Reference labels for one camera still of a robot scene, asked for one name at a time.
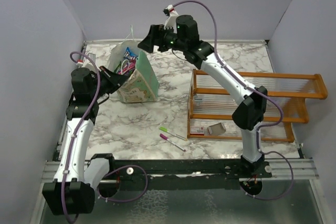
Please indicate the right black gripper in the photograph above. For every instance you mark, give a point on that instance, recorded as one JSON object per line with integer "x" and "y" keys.
{"x": 155, "y": 38}

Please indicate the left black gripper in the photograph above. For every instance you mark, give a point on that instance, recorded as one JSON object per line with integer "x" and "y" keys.
{"x": 115, "y": 80}

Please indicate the blue candy packet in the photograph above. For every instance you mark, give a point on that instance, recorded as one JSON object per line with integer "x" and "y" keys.
{"x": 129, "y": 54}

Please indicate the green printed paper bag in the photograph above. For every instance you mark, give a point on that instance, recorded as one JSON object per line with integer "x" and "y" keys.
{"x": 142, "y": 84}

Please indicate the purple snack packet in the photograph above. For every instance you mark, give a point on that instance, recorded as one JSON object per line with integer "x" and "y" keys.
{"x": 126, "y": 67}

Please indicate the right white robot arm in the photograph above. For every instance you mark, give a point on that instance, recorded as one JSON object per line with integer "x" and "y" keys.
{"x": 231, "y": 87}

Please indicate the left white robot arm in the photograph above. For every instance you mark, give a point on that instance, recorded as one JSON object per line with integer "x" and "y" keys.
{"x": 72, "y": 190}

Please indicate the green capped pen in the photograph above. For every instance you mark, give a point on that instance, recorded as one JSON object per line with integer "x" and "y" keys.
{"x": 163, "y": 129}

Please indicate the purple capped pen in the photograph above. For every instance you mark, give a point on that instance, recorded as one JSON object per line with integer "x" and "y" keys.
{"x": 171, "y": 142}

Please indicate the red white card box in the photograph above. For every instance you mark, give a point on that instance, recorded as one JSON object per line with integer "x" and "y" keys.
{"x": 197, "y": 130}

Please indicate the small open cardboard box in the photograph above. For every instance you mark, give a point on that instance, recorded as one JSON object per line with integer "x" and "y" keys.
{"x": 216, "y": 129}

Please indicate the wooden rack with clear rods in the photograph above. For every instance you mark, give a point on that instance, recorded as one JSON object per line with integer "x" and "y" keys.
{"x": 213, "y": 113}

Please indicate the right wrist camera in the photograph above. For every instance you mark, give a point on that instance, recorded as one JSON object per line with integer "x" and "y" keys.
{"x": 172, "y": 15}

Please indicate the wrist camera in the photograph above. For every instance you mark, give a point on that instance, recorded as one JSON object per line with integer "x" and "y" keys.
{"x": 172, "y": 15}
{"x": 91, "y": 65}

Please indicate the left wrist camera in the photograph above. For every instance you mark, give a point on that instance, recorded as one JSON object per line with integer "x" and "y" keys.
{"x": 91, "y": 65}

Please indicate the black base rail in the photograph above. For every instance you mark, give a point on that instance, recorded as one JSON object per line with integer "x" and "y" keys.
{"x": 179, "y": 174}

